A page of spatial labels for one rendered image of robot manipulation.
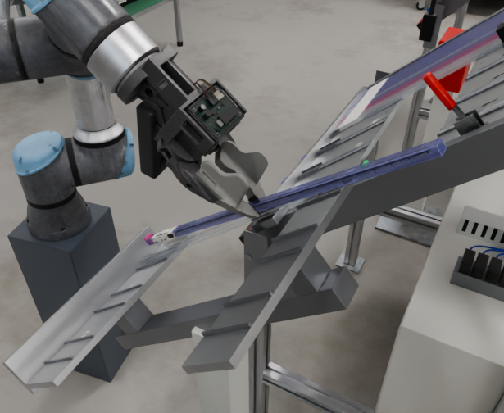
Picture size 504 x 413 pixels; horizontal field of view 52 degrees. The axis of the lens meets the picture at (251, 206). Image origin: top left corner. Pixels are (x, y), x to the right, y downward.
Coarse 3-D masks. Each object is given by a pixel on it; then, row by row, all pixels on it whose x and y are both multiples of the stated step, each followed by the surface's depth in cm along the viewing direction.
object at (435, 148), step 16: (432, 144) 44; (384, 160) 48; (400, 160) 46; (416, 160) 45; (336, 176) 52; (352, 176) 50; (368, 176) 49; (288, 192) 57; (304, 192) 55; (320, 192) 54; (256, 208) 61; (192, 224) 71; (208, 224) 69
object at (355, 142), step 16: (384, 112) 115; (352, 128) 122; (368, 128) 113; (384, 128) 107; (336, 144) 117; (352, 144) 110; (368, 144) 102; (320, 160) 116; (336, 160) 108; (352, 160) 100; (304, 176) 112; (320, 176) 105
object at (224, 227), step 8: (304, 200) 66; (272, 208) 69; (280, 208) 68; (264, 216) 71; (224, 224) 77; (232, 224) 75; (240, 224) 74; (208, 232) 79; (216, 232) 78; (224, 232) 77; (184, 240) 84; (192, 240) 82; (200, 240) 81; (168, 248) 86; (176, 248) 85; (144, 256) 93; (152, 256) 90; (160, 256) 89; (144, 264) 93
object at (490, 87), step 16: (480, 64) 98; (496, 64) 91; (480, 80) 90; (496, 80) 84; (464, 96) 88; (480, 96) 83; (496, 96) 79; (464, 112) 82; (480, 112) 77; (496, 112) 73; (448, 128) 80
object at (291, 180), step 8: (360, 96) 143; (352, 104) 139; (344, 112) 135; (336, 120) 131; (328, 128) 129; (328, 136) 127; (320, 144) 123; (312, 152) 120; (304, 160) 117; (312, 160) 119; (296, 168) 115; (304, 168) 116; (288, 176) 113; (296, 176) 114; (288, 184) 111
